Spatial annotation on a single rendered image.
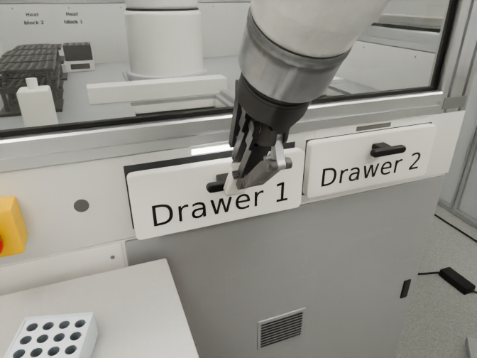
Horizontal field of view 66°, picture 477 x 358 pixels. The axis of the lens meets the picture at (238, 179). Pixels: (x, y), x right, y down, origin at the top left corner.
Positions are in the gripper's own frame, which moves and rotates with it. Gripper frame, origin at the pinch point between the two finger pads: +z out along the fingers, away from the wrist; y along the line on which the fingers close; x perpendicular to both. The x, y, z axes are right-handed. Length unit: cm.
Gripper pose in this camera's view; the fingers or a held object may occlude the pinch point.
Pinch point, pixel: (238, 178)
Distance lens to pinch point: 52.1
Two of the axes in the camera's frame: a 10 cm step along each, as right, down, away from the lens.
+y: -2.9, -8.5, 4.3
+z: -2.0, 5.0, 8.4
